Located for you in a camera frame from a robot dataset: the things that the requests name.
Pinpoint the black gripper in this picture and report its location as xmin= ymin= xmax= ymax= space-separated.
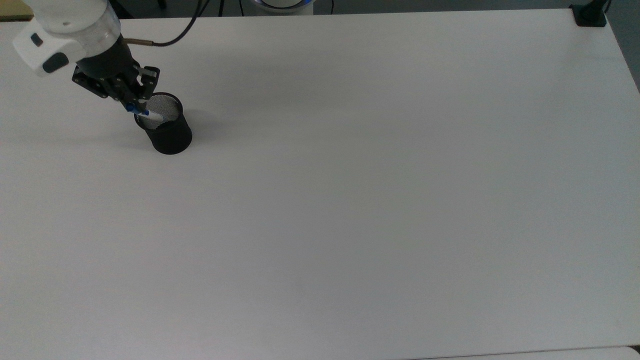
xmin=71 ymin=39 xmax=161 ymax=109

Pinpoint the blue capped white marker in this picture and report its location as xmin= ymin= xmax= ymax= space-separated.
xmin=125 ymin=102 xmax=165 ymax=122

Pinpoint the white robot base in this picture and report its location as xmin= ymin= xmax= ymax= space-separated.
xmin=250 ymin=0 xmax=317 ymax=16

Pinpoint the black mesh pen cup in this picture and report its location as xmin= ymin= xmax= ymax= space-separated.
xmin=134 ymin=92 xmax=193 ymax=155

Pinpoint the black clamp-mounted pole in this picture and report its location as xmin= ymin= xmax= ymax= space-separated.
xmin=570 ymin=0 xmax=612 ymax=28

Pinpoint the black robot wrist cable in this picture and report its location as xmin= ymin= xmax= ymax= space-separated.
xmin=124 ymin=0 xmax=211 ymax=48

